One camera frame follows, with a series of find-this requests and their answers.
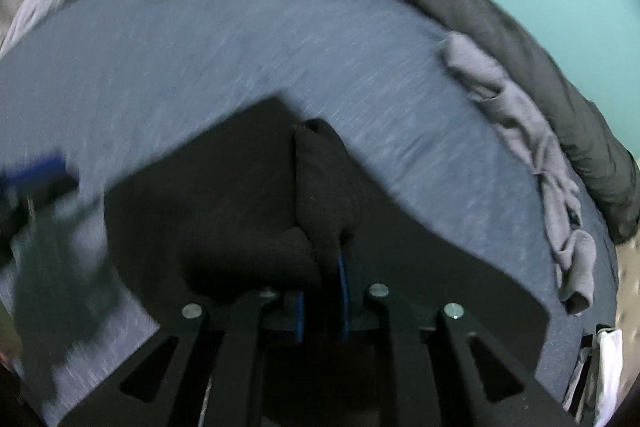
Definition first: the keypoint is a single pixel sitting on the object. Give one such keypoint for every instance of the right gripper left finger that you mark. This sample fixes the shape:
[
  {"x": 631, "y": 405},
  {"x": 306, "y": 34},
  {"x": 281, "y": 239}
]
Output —
[{"x": 204, "y": 368}]

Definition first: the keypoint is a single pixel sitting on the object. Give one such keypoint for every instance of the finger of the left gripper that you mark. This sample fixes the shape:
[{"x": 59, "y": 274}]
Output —
[{"x": 40, "y": 172}]

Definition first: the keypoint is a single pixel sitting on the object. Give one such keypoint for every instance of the white folded clothes stack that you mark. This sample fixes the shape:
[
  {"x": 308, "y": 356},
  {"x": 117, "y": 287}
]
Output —
[{"x": 592, "y": 393}]

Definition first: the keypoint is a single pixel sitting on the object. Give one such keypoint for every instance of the cream tufted headboard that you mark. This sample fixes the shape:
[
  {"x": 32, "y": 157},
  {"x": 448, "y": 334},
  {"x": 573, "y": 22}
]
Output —
[{"x": 627, "y": 313}]

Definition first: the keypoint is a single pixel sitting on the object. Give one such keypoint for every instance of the dark grey rolled duvet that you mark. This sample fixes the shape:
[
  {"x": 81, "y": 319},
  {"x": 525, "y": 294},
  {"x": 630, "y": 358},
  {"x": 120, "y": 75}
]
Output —
[{"x": 607, "y": 168}]

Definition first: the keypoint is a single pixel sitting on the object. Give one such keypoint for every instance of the grey knit garment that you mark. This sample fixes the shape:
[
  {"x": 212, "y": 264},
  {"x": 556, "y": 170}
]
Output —
[{"x": 529, "y": 136}]

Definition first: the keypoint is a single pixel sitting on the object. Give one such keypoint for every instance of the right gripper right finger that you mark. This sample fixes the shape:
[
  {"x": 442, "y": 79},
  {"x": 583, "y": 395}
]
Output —
[{"x": 459, "y": 340}]

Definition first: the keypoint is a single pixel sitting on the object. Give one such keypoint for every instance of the black fleece-lined pants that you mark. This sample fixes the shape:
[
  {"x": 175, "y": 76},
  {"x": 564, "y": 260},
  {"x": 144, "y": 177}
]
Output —
[{"x": 266, "y": 201}]

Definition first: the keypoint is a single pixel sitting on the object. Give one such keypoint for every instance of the blue patterned bed sheet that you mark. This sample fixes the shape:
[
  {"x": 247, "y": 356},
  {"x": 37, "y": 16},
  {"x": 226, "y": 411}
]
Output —
[{"x": 113, "y": 84}]

